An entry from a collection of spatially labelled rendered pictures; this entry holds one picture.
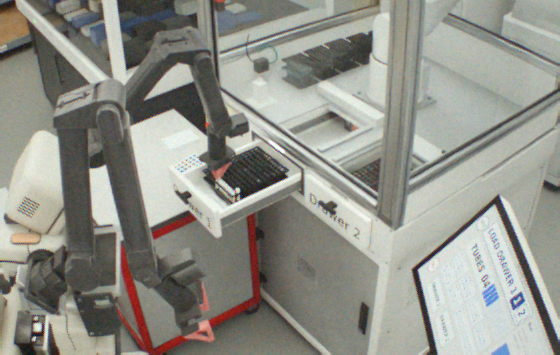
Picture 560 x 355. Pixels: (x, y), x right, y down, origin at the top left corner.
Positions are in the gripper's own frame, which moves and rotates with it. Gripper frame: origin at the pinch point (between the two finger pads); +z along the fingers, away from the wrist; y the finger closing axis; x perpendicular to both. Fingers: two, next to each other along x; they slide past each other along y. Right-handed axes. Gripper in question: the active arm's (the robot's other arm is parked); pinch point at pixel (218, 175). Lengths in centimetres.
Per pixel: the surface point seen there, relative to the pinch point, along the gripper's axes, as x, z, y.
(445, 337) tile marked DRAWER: -92, -20, -11
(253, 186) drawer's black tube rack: -10.4, 0.9, 5.7
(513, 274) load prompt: -97, -36, 2
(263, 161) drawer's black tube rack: -3.1, 2.1, 16.9
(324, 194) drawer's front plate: -29.8, -2.0, 17.1
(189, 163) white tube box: 24.9, 15.5, 6.7
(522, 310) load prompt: -104, -37, -5
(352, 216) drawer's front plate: -42.4, -3.3, 15.4
